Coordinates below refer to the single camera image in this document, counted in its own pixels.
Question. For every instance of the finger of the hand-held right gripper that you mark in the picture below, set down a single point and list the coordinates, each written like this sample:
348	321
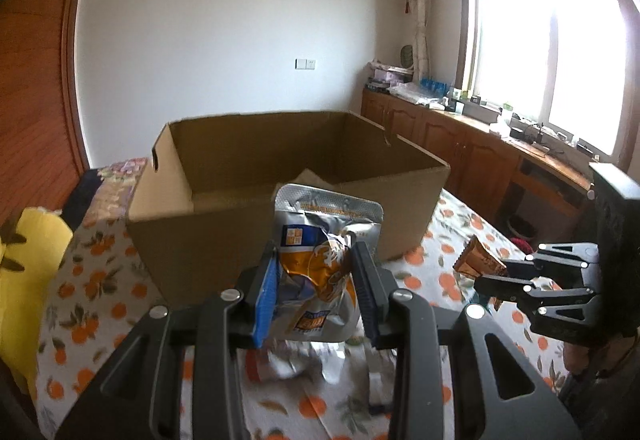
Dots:
550	256
505	289

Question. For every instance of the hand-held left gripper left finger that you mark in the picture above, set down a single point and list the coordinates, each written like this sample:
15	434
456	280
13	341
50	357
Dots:
265	300

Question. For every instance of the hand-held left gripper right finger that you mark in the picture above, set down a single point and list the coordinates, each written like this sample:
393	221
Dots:
365	295

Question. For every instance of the brown snack packet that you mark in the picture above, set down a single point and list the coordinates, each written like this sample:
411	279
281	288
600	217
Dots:
477	260

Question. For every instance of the silver orange snack packet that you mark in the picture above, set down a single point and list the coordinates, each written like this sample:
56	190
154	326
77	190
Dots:
325	250

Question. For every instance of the brown cardboard box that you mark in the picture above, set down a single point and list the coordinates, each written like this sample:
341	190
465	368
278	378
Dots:
230	240

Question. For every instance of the person's right hand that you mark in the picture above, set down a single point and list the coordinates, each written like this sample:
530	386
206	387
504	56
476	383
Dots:
580	357

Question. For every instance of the dark waste bin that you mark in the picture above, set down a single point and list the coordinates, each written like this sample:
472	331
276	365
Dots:
520	226

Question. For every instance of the silver foil snack packet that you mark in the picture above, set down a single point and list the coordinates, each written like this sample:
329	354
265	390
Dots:
290	362

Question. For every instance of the wooden counter cabinet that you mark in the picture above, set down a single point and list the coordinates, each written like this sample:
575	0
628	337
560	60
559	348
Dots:
450	145

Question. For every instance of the floral blanket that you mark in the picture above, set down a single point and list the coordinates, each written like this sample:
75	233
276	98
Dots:
115	185

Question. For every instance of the wooden framed window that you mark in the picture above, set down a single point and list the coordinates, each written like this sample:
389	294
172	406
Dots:
545	50

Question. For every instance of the row of blue bottles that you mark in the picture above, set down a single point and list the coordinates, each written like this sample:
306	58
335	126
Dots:
434	84

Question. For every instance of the dark blue blanket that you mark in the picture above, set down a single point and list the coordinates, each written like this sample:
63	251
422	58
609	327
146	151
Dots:
82	195

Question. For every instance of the pink storage box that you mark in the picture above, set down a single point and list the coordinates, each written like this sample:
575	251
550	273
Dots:
387	75

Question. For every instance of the yellow plush pillow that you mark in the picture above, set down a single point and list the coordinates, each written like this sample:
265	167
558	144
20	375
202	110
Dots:
30	280

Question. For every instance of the patterned curtain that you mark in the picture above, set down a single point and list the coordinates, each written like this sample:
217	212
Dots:
417	10

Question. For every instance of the wooden slatted wardrobe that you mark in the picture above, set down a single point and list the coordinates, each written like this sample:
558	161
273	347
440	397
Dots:
35	70

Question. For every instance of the white wall switch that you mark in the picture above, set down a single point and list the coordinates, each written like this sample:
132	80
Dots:
305	64

